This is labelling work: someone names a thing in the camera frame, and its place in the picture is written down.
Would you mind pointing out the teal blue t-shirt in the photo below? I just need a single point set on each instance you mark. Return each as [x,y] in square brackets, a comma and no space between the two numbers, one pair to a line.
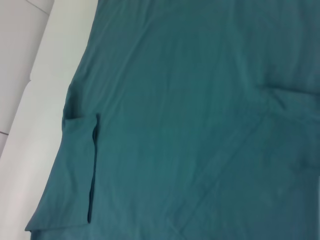
[187,112]

